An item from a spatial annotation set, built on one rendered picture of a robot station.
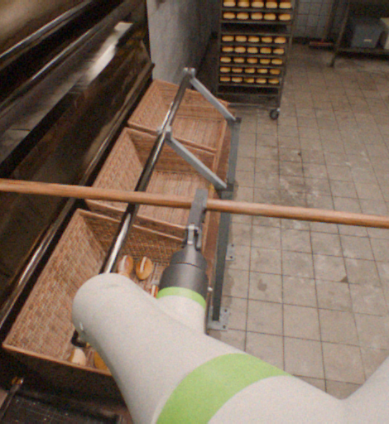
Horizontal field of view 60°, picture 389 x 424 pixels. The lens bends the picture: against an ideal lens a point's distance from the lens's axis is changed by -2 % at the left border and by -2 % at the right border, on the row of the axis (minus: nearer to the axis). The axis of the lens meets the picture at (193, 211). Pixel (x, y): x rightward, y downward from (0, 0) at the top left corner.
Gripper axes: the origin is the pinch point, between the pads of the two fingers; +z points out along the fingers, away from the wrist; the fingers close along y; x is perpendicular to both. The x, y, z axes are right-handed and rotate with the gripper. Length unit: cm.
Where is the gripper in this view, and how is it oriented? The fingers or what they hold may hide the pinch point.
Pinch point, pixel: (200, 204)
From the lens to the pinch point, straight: 81.5
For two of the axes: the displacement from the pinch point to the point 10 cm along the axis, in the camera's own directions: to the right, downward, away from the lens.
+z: 1.5, -6.9, 7.1
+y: 0.0, 7.2, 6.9
